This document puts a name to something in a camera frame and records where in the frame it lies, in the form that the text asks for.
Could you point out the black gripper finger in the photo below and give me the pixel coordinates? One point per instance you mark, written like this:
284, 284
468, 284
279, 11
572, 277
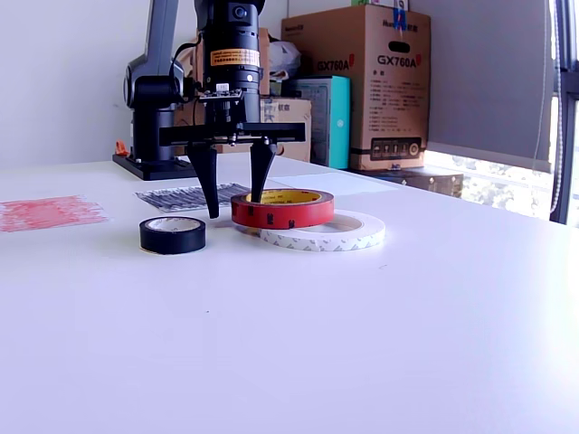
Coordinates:
207, 176
260, 172

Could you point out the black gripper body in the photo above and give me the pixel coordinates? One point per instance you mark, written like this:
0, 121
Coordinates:
280, 133

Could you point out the red tape roll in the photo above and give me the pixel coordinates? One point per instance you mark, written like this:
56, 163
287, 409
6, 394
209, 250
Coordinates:
289, 217

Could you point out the black tape roll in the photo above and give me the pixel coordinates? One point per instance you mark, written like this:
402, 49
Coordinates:
172, 242

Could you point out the white tape roll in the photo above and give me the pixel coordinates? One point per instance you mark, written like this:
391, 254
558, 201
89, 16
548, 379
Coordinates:
330, 244

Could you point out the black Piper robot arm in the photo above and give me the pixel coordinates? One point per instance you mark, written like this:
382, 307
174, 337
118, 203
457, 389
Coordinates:
230, 36

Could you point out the blue tape strip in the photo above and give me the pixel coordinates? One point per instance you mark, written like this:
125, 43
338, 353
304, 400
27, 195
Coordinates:
399, 18

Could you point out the wide cardboard box blue print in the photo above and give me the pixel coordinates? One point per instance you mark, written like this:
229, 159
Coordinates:
289, 113

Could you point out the black scribbled paper sheet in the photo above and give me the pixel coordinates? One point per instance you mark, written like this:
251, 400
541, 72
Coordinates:
181, 199

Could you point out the teal and black carton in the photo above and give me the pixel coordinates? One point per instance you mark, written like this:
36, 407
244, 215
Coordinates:
339, 122

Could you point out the small cardboard box shipping label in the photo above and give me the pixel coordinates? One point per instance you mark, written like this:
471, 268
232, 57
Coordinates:
265, 59

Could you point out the white plastic bag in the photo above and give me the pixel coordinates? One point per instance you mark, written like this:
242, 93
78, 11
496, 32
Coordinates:
285, 56

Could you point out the plain white paper sheet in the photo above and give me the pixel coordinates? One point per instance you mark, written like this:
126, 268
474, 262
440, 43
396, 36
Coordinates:
344, 183

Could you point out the orange clamp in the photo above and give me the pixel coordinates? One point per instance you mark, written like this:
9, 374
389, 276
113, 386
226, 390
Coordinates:
121, 148

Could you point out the tall GX760A cardboard box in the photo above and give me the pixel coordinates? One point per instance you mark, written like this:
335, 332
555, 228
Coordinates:
384, 113

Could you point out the red scribbled paper sheet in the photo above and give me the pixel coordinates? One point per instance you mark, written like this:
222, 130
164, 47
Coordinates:
45, 214

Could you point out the grey roller blind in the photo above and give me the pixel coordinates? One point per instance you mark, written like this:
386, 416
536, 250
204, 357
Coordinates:
488, 77

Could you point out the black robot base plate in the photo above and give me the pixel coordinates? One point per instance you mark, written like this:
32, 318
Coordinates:
158, 169

